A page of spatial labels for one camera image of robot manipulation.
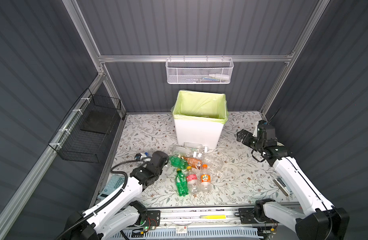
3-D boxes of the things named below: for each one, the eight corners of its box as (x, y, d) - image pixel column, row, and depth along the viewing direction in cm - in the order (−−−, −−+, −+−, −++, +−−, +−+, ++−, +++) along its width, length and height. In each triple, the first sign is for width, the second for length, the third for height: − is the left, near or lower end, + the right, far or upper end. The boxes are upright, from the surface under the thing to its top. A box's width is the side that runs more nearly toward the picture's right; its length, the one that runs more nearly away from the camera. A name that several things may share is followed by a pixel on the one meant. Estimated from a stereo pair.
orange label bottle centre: (199, 192, 84) (200, 189, 79) (198, 167, 93) (199, 163, 89) (210, 192, 84) (211, 189, 79) (208, 167, 93) (209, 163, 89)
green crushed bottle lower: (177, 197, 81) (177, 195, 79) (174, 171, 91) (174, 169, 88) (189, 195, 82) (189, 193, 79) (184, 170, 91) (184, 167, 89)
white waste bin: (177, 150, 101) (174, 122, 78) (177, 144, 104) (174, 115, 81) (216, 150, 101) (224, 122, 78) (215, 144, 104) (223, 115, 81)
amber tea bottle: (179, 164, 92) (179, 161, 89) (182, 157, 95) (181, 154, 92) (200, 170, 89) (201, 167, 86) (202, 163, 92) (202, 160, 89)
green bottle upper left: (169, 163, 94) (168, 159, 90) (173, 157, 97) (172, 153, 93) (184, 172, 91) (184, 168, 86) (188, 165, 94) (188, 161, 89)
